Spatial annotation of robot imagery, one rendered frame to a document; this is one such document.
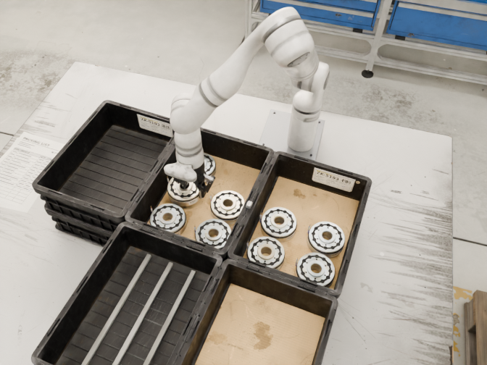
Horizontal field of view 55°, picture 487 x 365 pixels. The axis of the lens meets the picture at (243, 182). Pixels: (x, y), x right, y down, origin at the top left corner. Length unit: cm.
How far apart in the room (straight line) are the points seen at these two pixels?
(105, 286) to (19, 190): 59
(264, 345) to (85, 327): 45
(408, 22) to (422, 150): 136
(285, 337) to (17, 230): 92
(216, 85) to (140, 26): 264
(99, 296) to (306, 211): 63
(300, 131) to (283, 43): 59
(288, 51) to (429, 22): 217
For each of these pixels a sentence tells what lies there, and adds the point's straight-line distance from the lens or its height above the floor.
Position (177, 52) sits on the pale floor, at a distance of 338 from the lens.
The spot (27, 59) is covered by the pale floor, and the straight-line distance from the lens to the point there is 357.
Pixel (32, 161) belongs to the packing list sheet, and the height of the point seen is 70.
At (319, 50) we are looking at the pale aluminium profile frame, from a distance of 321.
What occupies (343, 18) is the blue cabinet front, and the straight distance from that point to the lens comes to 310.
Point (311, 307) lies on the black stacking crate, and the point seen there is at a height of 86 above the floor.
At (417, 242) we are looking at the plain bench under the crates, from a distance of 160.
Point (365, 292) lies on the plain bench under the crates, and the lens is 146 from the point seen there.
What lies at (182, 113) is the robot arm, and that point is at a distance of 111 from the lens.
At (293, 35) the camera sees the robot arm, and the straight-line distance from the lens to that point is 98.
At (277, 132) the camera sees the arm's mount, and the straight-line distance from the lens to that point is 165.
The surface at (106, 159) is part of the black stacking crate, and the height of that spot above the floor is 83.
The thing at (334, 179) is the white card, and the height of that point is 89.
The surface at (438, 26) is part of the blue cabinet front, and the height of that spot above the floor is 43.
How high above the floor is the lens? 197
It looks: 52 degrees down
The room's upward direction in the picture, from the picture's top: 2 degrees clockwise
